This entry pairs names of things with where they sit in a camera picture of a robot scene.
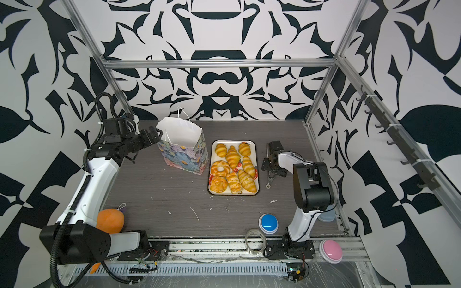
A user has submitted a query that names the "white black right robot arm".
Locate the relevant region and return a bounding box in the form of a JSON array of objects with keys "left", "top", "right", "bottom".
[{"left": 261, "top": 141, "right": 337, "bottom": 243}]

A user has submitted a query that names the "bottom left round bread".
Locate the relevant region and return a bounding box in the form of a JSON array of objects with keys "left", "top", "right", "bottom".
[{"left": 210, "top": 176, "right": 228, "bottom": 194}]

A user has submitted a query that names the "orange plush toy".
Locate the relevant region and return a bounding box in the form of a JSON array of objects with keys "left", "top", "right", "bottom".
[{"left": 89, "top": 208, "right": 126, "bottom": 274}]

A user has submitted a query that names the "wall hook rail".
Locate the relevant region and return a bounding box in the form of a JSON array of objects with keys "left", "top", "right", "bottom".
[{"left": 358, "top": 90, "right": 444, "bottom": 191}]

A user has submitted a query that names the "pink push button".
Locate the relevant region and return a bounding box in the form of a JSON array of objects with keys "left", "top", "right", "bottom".
[{"left": 319, "top": 240, "right": 343, "bottom": 264}]

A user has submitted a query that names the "blue push button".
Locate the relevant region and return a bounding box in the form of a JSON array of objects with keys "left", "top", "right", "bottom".
[{"left": 258, "top": 214, "right": 279, "bottom": 235}]

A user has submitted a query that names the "white strawberry tray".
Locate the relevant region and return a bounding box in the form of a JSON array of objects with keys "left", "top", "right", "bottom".
[{"left": 208, "top": 140, "right": 260, "bottom": 196}]

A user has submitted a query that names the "clear tape roll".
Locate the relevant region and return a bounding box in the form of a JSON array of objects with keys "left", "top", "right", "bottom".
[{"left": 244, "top": 228, "right": 267, "bottom": 256}]

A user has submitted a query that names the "pale blue lid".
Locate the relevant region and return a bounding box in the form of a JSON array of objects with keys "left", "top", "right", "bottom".
[{"left": 318, "top": 210, "right": 336, "bottom": 223}]

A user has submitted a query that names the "black corrugated cable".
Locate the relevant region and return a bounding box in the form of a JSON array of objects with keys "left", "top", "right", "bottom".
[{"left": 49, "top": 92, "right": 159, "bottom": 288}]

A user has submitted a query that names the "ring donut bread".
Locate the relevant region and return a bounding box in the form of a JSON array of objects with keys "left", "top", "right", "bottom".
[{"left": 210, "top": 160, "right": 231, "bottom": 177}]

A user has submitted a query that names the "floral white paper bag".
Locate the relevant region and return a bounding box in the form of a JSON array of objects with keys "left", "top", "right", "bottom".
[{"left": 156, "top": 107, "right": 208, "bottom": 175}]

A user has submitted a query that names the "croissant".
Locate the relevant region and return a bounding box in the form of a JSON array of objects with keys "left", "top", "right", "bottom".
[
  {"left": 238, "top": 142, "right": 252, "bottom": 157},
  {"left": 215, "top": 143, "right": 228, "bottom": 158},
  {"left": 238, "top": 170, "right": 258, "bottom": 193},
  {"left": 225, "top": 146, "right": 240, "bottom": 170},
  {"left": 226, "top": 172, "right": 243, "bottom": 194},
  {"left": 242, "top": 156, "right": 256, "bottom": 178}
]

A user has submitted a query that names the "small circuit board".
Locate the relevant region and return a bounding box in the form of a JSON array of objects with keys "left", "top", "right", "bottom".
[{"left": 287, "top": 262, "right": 310, "bottom": 283}]

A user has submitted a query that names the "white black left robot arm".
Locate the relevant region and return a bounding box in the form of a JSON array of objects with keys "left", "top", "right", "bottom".
[{"left": 40, "top": 116, "right": 163, "bottom": 265}]

